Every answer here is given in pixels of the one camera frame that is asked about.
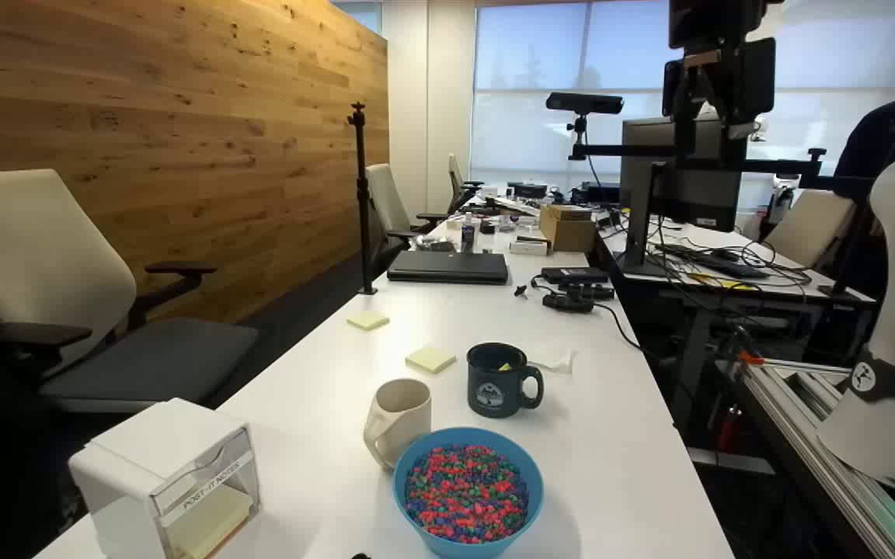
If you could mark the yellow sticky note pad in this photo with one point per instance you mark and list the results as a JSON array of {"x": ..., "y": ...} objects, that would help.
[
  {"x": 367, "y": 320},
  {"x": 428, "y": 359}
]

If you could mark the dark computer monitor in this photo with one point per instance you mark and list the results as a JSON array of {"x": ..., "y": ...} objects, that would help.
[{"x": 667, "y": 157}]

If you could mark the clear acrylic box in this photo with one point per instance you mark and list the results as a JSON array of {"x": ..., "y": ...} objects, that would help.
[{"x": 155, "y": 467}]

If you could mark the colourful beads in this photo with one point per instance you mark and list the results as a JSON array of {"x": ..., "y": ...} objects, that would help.
[{"x": 465, "y": 495}]

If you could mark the black camera bar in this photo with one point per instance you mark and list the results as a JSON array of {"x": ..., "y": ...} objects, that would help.
[{"x": 583, "y": 102}]

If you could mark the beige ceramic mug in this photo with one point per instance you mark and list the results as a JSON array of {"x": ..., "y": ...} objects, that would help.
[{"x": 399, "y": 414}]

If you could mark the blue bowl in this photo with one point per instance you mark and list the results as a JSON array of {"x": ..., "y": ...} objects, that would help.
[{"x": 411, "y": 523}]

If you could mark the beige office chair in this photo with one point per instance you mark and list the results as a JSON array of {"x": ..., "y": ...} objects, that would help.
[{"x": 809, "y": 227}]

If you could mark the aluminium rail frame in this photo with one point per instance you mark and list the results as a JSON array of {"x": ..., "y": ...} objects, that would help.
[{"x": 822, "y": 437}]

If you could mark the white grey office chair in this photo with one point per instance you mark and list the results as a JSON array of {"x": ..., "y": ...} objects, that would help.
[{"x": 31, "y": 269}]

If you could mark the person in dark clothing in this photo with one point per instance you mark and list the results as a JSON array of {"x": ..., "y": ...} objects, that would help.
[{"x": 884, "y": 145}]

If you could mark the brown cardboard box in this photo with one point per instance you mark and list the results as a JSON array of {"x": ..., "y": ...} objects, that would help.
[{"x": 567, "y": 227}]

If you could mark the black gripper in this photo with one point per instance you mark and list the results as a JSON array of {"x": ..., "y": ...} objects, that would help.
[{"x": 721, "y": 80}]

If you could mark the yellow note stack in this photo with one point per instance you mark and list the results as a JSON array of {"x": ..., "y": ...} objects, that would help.
[{"x": 209, "y": 523}]

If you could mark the dark blue mug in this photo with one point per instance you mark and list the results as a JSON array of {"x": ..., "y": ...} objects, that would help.
[{"x": 497, "y": 381}]

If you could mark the black laptop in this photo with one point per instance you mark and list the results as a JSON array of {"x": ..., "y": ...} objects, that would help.
[{"x": 448, "y": 269}]

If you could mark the black electronic device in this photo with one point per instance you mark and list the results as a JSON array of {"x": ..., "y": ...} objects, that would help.
[{"x": 573, "y": 280}]

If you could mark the black tripod pole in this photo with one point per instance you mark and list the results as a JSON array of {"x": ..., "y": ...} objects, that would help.
[{"x": 361, "y": 198}]

